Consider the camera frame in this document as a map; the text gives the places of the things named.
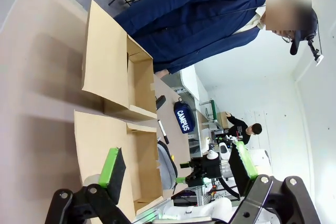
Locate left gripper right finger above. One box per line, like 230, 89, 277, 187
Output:
228, 141, 321, 224

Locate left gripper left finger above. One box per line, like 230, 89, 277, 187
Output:
44, 147, 132, 224

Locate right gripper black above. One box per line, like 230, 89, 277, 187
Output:
175, 157, 222, 187

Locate navy CAMPUS pouch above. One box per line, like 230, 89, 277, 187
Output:
173, 97, 196, 134

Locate black stapler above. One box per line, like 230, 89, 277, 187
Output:
155, 95, 167, 111

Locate open cardboard box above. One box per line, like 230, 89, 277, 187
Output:
73, 110, 165, 216
80, 0, 158, 123

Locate small background cardboard box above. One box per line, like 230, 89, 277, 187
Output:
219, 111, 231, 129

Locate person's right hand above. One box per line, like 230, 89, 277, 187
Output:
154, 69, 171, 79

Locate grey zip case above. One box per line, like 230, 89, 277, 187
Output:
156, 140, 179, 190

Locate background person in black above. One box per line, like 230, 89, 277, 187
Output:
225, 112, 263, 145

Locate black and white marker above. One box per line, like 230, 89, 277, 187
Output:
157, 119, 170, 145

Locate dark navy cap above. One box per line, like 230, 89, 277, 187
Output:
289, 8, 319, 56

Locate person in navy coat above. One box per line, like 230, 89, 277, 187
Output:
114, 0, 313, 76

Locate black cable sleeve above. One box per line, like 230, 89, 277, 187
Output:
219, 177, 241, 200

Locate green metal frame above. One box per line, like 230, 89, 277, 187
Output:
198, 99, 219, 125

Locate head-mounted camera on arm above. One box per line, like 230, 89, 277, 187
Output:
306, 23, 325, 67

